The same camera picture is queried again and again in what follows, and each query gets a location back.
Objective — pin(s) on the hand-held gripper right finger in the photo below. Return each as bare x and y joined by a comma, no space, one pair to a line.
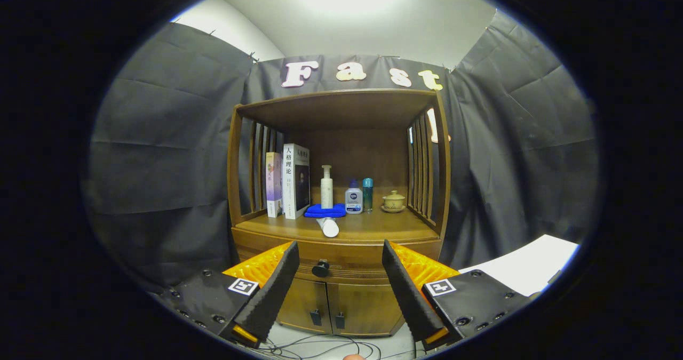
408,290

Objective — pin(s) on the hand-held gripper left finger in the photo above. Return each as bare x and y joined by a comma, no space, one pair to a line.
275,290

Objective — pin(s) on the brown wooden drawer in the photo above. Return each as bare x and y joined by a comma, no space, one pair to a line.
347,256

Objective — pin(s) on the white green tube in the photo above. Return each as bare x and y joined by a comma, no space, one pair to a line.
329,228

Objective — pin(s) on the wooden cabinet door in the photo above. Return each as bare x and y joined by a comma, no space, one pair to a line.
368,309
301,304

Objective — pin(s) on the wooden countertop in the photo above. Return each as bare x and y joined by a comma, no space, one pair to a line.
384,226

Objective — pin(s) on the brown wooden cabinet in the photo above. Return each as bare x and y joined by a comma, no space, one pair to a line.
357,157

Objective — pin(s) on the yellow lidded teacup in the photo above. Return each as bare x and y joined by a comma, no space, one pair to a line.
394,202

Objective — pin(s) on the blue folded cloth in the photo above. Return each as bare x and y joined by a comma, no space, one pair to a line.
323,211

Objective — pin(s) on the teal slim bottle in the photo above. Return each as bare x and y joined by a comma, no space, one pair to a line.
367,196

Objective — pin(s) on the purple book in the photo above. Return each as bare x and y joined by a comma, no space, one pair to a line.
273,186

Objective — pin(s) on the white bottle blue cap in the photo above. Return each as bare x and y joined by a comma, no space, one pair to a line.
354,200

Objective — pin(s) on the white book dark portrait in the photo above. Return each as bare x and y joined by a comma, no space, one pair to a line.
291,184

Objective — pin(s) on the white pump bottle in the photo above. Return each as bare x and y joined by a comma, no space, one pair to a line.
326,192

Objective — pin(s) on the white table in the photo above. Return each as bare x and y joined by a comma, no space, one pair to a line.
528,264

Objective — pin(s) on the black backdrop cloth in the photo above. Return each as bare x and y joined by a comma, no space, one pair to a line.
160,162

